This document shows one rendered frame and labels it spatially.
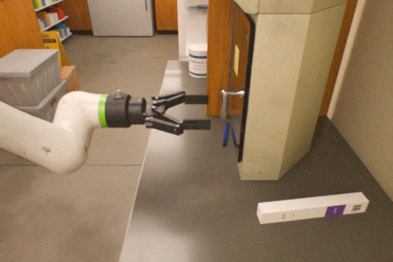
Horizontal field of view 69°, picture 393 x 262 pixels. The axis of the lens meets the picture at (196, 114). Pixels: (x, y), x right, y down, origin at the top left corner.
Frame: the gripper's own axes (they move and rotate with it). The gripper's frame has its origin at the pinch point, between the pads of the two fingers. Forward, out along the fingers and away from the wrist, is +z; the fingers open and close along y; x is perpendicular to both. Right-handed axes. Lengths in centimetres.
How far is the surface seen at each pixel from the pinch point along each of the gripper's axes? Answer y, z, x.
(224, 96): -1.1, 4.9, -4.9
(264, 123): -5.6, 15.2, 0.6
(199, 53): 69, -1, 7
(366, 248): -27.4, 36.4, 20.4
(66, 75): 230, -147, 86
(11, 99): 150, -160, 75
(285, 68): -5.6, 18.1, -14.6
